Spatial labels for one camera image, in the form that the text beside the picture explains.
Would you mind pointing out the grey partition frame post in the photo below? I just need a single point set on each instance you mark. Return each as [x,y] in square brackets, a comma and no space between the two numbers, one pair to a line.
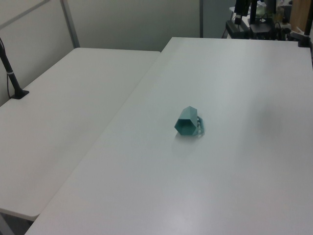
[201,19]
[71,27]

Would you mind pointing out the black pole with table clamp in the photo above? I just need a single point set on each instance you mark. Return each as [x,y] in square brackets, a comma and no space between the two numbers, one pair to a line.
[306,19]

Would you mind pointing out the black equipment box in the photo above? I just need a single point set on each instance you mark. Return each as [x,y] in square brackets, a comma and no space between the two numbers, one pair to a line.
[260,28]

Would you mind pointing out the light wooden board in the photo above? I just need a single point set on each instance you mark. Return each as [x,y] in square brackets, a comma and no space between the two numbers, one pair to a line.
[298,14]

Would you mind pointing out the black camera pole with base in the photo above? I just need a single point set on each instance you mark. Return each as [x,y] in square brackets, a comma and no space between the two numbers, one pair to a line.
[12,79]

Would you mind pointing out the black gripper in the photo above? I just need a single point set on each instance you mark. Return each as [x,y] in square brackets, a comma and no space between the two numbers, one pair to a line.
[240,6]

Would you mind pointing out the thin black stand pole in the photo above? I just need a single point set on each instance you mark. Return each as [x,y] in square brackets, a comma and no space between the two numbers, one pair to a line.
[253,11]

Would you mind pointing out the white auxiliary table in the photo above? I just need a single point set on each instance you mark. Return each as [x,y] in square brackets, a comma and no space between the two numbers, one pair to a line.
[73,102]

